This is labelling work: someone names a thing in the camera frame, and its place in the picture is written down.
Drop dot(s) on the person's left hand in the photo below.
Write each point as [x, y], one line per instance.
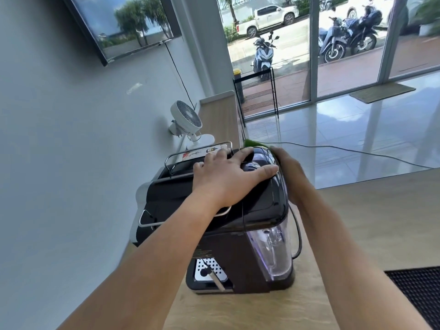
[223, 182]

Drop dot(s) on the black rubber mesh mat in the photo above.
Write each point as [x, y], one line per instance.
[417, 292]

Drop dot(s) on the person's right forearm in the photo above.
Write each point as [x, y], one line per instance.
[343, 257]

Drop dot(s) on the person's left thumb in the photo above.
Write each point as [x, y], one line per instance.
[264, 173]

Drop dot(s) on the white planter with plant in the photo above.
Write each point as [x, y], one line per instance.
[429, 17]

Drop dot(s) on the black metal rack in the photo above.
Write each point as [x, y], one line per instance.
[256, 99]

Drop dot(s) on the yellow bin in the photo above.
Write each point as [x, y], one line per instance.
[237, 72]

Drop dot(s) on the person's left forearm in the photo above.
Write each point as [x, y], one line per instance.
[154, 257]

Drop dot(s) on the white desk fan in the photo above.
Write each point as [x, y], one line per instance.
[185, 116]

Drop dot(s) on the wall-mounted television screen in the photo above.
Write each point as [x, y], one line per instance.
[127, 23]

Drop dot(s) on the white pickup truck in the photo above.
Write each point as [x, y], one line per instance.
[268, 18]

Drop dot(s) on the light blue scooter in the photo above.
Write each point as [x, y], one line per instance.
[263, 54]

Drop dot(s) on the printed leaflet card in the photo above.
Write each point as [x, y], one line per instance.
[196, 153]

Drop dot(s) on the green cleaning cloth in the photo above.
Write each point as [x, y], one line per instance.
[252, 144]

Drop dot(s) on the blue motorcycle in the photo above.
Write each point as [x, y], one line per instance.
[331, 41]

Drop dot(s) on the person's left middle finger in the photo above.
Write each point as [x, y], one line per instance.
[217, 155]

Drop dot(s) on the white car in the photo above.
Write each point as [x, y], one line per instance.
[357, 5]

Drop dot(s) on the person's right hand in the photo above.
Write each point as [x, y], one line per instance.
[291, 175]

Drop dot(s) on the person's right fingers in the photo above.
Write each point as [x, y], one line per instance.
[277, 153]

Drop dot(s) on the brown door mat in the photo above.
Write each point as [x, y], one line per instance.
[381, 92]

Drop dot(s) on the black motorcycle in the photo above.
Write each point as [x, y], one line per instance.
[364, 29]

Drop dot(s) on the black coffee machine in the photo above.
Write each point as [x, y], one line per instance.
[240, 237]

